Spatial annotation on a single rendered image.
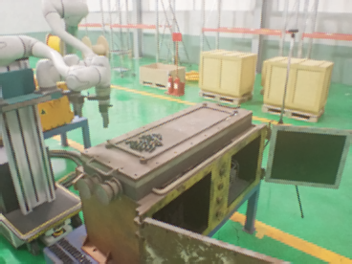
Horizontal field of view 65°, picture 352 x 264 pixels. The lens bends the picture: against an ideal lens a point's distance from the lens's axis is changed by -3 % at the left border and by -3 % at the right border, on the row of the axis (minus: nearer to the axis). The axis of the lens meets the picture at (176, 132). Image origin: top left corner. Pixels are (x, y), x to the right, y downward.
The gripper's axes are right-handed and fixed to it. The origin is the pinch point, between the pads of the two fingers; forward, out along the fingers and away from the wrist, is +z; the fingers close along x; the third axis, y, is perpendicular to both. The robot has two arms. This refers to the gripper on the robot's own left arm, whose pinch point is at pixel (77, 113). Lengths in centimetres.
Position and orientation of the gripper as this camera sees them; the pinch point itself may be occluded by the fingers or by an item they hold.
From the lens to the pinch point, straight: 198.3
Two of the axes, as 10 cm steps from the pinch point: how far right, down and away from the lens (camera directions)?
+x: -7.6, -2.5, 6.0
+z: 0.0, 9.2, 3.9
